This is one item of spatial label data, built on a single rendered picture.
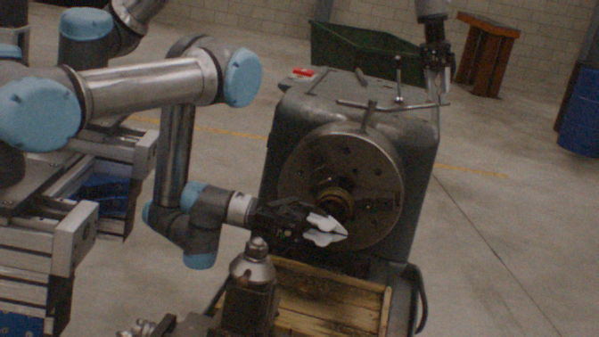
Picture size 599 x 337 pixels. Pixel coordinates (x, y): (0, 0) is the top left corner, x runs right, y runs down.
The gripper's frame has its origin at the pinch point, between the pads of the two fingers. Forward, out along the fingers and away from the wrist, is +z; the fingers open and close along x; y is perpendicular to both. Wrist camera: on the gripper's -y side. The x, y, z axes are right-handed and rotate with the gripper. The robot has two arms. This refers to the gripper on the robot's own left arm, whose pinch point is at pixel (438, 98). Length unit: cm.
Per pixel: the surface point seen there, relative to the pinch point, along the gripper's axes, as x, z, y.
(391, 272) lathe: -17, 49, -7
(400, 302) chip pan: -20, 79, -46
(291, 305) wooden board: -35, 37, 33
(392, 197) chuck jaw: -12.6, 20.3, 12.4
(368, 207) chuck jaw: -18.3, 21.6, 14.4
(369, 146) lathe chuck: -17.2, 8.3, 8.5
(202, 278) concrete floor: -123, 100, -117
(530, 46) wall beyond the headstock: 143, 138, -1093
